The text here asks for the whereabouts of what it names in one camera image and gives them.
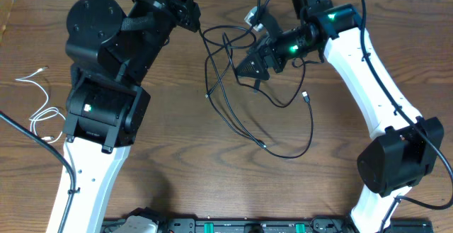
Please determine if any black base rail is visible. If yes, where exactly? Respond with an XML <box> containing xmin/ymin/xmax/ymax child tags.
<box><xmin>101</xmin><ymin>207</ymin><xmax>433</xmax><ymax>233</ymax></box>

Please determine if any black usb cable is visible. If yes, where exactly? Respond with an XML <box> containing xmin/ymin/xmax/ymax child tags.
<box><xmin>203</xmin><ymin>25</ymin><xmax>315</xmax><ymax>160</ymax></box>
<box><xmin>197</xmin><ymin>23</ymin><xmax>307</xmax><ymax>108</ymax></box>

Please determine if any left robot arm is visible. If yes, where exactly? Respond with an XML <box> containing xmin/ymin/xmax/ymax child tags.
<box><xmin>47</xmin><ymin>0</ymin><xmax>200</xmax><ymax>232</ymax></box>

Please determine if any wooden board at edge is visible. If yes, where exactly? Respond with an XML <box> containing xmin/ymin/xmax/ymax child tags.
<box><xmin>0</xmin><ymin>0</ymin><xmax>15</xmax><ymax>41</ymax></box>

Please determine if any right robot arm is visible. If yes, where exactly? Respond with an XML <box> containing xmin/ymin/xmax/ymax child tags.
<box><xmin>235</xmin><ymin>0</ymin><xmax>444</xmax><ymax>232</ymax></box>

